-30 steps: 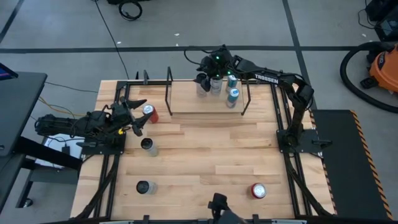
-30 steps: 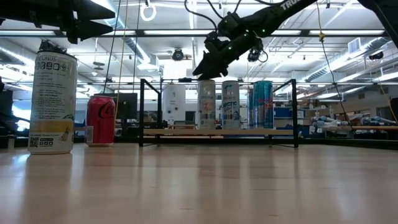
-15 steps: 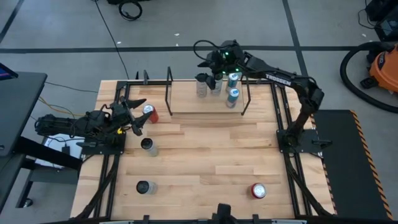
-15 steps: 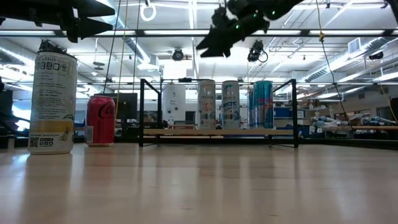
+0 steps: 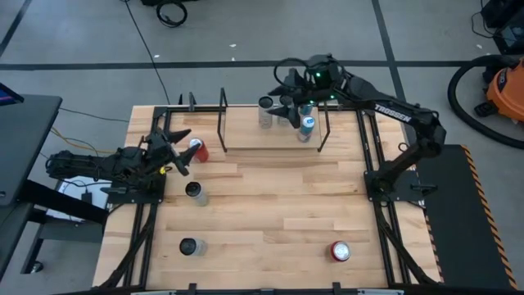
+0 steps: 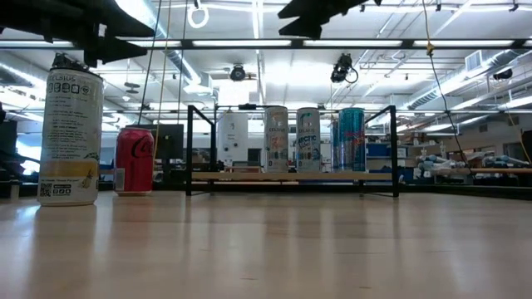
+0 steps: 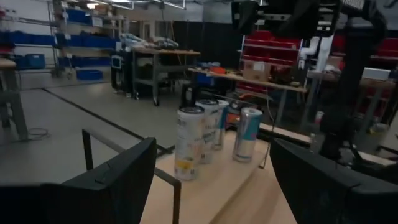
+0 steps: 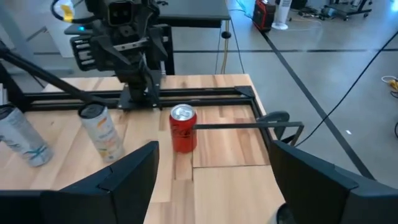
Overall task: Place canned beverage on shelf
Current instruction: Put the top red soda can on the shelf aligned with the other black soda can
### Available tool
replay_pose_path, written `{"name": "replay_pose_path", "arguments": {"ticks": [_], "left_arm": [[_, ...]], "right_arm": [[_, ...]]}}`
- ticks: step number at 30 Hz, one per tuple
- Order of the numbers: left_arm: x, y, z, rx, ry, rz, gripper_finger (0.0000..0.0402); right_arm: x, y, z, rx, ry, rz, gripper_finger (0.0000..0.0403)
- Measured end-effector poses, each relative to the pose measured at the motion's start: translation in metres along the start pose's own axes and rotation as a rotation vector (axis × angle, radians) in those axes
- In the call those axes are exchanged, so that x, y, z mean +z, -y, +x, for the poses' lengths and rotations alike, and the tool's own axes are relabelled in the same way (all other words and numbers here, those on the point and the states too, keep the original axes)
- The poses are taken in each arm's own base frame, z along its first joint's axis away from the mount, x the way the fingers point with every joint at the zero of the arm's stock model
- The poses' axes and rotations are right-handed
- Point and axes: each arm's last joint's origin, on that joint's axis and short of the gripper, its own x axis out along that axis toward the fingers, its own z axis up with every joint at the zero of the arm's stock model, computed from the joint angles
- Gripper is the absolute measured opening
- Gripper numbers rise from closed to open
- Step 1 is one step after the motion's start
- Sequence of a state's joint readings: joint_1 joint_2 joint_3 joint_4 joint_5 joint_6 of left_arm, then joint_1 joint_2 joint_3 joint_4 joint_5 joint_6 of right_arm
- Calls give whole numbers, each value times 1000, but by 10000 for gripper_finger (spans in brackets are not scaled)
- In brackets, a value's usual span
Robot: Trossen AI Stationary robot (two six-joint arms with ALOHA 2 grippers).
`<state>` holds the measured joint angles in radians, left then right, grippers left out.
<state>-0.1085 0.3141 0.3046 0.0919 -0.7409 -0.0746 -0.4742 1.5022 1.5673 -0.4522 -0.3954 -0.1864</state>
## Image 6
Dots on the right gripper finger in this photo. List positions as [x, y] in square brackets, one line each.
[305, 29]
[307, 10]

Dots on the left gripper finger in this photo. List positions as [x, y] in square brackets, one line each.
[108, 50]
[124, 23]

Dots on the Celsius Tropical Vibe can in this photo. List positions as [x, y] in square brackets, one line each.
[70, 137]
[276, 141]

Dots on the Celsius Arctic Vibe can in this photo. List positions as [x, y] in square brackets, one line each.
[308, 141]

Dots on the red Coca-Cola can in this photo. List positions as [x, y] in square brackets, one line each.
[135, 162]

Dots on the black computer monitor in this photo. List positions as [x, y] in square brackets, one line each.
[170, 141]

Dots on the white cylindrical tank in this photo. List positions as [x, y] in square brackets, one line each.
[232, 137]

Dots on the blue storage bin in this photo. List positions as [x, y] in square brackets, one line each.
[378, 149]

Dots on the wooden workbench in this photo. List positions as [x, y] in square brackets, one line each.
[498, 170]

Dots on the black overhead frame beam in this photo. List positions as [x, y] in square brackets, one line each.
[297, 43]

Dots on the black hanging camera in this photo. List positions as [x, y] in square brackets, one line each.
[341, 68]

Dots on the black ceiling camera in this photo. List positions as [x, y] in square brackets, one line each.
[237, 73]

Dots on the black-frame wooden shelf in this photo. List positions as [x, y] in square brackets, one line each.
[291, 176]

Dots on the black table frame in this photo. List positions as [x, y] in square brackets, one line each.
[457, 190]

